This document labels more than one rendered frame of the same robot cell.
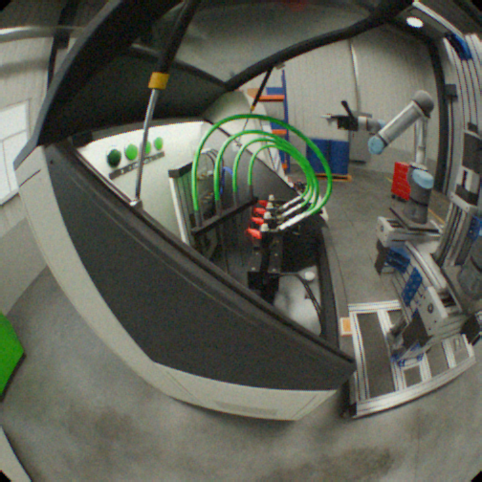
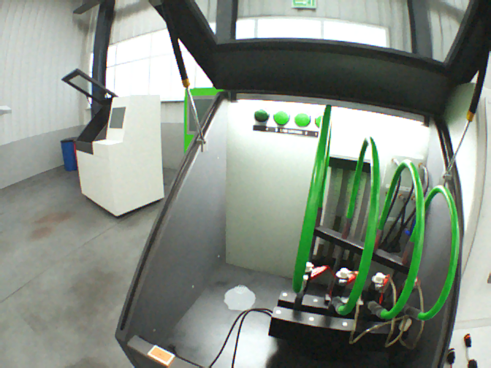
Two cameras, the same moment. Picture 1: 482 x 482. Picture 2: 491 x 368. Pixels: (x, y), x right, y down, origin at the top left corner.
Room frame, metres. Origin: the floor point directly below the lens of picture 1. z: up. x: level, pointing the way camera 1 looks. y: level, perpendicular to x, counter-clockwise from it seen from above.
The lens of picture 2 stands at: (0.42, -0.47, 1.41)
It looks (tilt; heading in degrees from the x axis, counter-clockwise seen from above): 19 degrees down; 95
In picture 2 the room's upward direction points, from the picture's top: 2 degrees clockwise
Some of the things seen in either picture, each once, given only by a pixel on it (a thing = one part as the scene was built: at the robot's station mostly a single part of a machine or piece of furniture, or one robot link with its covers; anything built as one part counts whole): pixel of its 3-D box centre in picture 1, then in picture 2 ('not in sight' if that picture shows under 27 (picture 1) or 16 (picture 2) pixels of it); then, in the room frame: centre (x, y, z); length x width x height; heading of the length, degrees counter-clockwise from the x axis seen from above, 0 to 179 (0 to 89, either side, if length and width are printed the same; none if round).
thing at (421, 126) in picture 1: (421, 142); not in sight; (0.75, -0.94, 1.41); 0.15 x 0.12 x 0.55; 142
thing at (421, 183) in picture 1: (421, 185); not in sight; (0.64, -0.86, 1.20); 0.13 x 0.12 x 0.14; 142
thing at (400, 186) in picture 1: (408, 185); not in sight; (3.20, -3.73, 0.43); 0.70 x 0.46 x 0.86; 13
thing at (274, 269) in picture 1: (269, 257); (337, 332); (0.64, -0.10, 0.91); 0.34 x 0.10 x 0.15; 165
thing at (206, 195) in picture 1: (204, 174); (401, 196); (0.82, 0.12, 1.21); 0.13 x 0.03 x 0.31; 165
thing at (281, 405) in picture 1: (258, 347); not in sight; (0.53, -0.04, 0.40); 0.70 x 0.58 x 0.79; 165
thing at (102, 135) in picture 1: (164, 123); (331, 104); (0.59, 0.18, 1.43); 0.54 x 0.03 x 0.02; 165
